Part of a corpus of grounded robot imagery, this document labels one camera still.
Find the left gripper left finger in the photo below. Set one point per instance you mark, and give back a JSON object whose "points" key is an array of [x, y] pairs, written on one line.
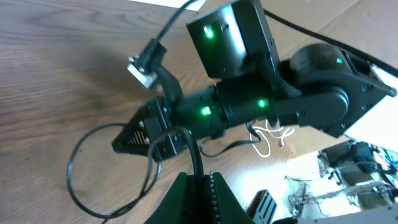
{"points": [[170, 209]]}

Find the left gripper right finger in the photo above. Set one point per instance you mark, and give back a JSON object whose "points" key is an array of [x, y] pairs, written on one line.
{"points": [[220, 206]]}

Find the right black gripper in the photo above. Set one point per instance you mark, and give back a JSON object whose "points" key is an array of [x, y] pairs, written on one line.
{"points": [[136, 136]]}

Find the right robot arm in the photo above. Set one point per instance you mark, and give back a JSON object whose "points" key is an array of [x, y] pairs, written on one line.
{"points": [[328, 85]]}

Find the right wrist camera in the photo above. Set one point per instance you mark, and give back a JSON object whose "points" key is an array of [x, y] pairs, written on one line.
{"points": [[146, 78]]}

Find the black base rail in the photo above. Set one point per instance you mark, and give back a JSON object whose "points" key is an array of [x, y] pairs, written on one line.
{"points": [[262, 208]]}

